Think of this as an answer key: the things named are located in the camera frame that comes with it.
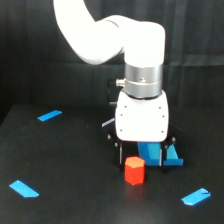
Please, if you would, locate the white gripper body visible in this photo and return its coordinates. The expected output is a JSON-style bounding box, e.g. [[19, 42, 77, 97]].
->
[[101, 89, 184, 149]]

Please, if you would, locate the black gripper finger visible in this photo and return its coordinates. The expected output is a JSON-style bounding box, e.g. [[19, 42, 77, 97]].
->
[[115, 142, 123, 170], [160, 143, 169, 173]]

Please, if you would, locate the red hexagonal block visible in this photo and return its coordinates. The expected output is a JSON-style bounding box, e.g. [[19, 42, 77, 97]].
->
[[125, 157, 145, 185]]

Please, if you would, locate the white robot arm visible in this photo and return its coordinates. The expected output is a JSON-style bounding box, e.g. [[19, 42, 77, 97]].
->
[[53, 0, 183, 167]]

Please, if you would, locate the blue tape strip bottom right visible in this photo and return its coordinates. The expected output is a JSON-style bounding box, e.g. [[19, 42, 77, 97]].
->
[[181, 188, 211, 206]]

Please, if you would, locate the blue tape strip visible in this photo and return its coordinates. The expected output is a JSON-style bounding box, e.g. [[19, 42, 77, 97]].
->
[[9, 180, 39, 198], [38, 110, 62, 122], [181, 188, 211, 206]]

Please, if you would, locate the blue tape strip top left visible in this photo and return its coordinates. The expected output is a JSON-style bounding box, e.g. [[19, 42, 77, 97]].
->
[[38, 110, 62, 122]]

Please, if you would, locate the blue tape strip bottom left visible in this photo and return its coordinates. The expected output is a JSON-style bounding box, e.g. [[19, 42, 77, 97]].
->
[[9, 180, 39, 198]]

